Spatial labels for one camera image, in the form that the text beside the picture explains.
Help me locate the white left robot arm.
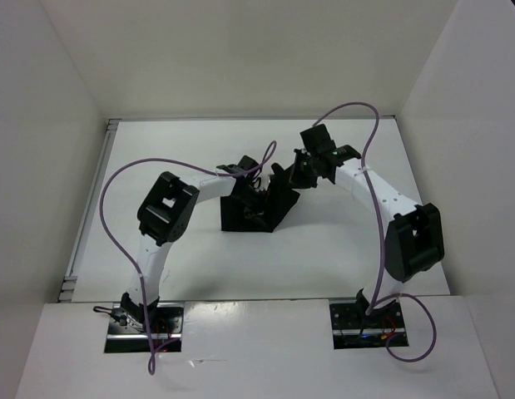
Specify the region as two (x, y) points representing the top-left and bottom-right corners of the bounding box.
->
(121, 155), (281, 333)

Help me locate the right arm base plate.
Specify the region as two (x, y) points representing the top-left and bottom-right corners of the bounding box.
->
(329, 299), (409, 350)

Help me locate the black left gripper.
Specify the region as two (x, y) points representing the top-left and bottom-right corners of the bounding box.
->
(233, 186), (272, 230)

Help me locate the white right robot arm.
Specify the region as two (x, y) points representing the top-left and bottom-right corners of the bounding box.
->
(290, 124), (445, 327)

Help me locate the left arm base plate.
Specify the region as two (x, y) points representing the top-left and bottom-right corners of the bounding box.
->
(102, 302), (184, 354)

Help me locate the black skirt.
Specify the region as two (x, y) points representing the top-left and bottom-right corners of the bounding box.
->
(220, 163), (300, 233)

